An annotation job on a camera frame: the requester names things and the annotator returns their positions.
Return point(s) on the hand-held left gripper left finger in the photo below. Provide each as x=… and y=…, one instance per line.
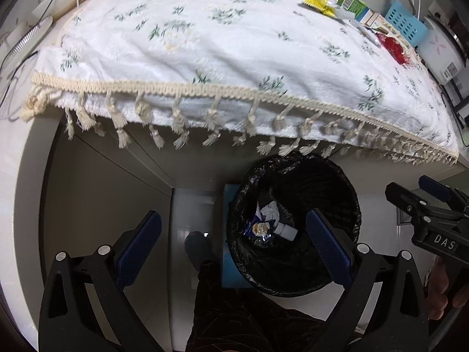
x=141, y=249

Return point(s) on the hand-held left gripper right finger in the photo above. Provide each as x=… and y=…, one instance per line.
x=328, y=249

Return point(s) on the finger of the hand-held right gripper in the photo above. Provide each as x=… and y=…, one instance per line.
x=406, y=200
x=434, y=187

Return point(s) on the bin with black bag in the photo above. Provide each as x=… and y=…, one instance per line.
x=304, y=190

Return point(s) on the white tissue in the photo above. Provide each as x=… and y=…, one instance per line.
x=269, y=212

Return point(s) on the blue snack packet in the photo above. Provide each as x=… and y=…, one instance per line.
x=258, y=231

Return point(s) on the red wrapper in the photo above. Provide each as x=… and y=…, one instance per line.
x=395, y=47

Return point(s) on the yellow snack wrapper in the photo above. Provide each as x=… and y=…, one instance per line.
x=318, y=3

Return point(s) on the person's right hand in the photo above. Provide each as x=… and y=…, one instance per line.
x=439, y=289

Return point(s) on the grey kitchen cabinet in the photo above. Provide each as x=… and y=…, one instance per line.
x=110, y=209

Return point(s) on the person's dark shoe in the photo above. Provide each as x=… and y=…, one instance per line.
x=198, y=249

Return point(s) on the light blue box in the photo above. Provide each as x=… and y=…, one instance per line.
x=231, y=264

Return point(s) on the person's dark trouser leg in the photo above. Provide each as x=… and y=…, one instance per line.
x=238, y=311

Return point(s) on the white floral rice cooker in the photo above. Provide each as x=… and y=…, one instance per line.
x=443, y=51

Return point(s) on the blue plastic utensil holder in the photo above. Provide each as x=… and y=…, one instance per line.
x=406, y=24

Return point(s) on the green and white carton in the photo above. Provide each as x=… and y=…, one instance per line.
x=357, y=7

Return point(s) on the white floral tablecloth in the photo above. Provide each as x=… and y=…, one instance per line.
x=220, y=55

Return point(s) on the white wall socket with plug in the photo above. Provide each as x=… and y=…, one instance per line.
x=436, y=10

